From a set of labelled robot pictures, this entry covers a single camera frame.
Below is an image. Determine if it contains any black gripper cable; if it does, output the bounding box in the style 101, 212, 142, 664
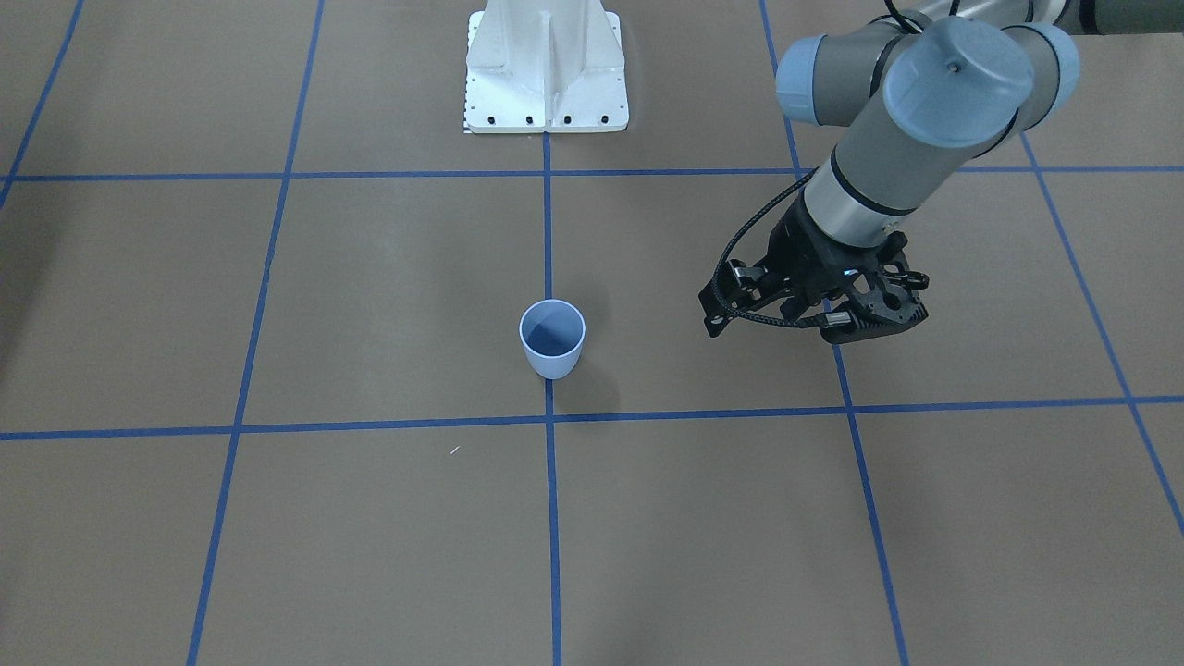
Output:
712, 169, 847, 329

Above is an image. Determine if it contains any white metal mount base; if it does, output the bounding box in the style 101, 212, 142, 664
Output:
462, 1, 630, 134

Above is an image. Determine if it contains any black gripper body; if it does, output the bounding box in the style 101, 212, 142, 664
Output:
760, 196, 905, 301

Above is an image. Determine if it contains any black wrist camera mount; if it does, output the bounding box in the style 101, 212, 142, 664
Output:
821, 231, 929, 345

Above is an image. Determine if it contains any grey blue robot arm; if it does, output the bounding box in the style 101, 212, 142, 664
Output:
699, 1, 1180, 344

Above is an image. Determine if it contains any light blue cup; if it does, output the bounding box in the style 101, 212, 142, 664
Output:
517, 299, 587, 380

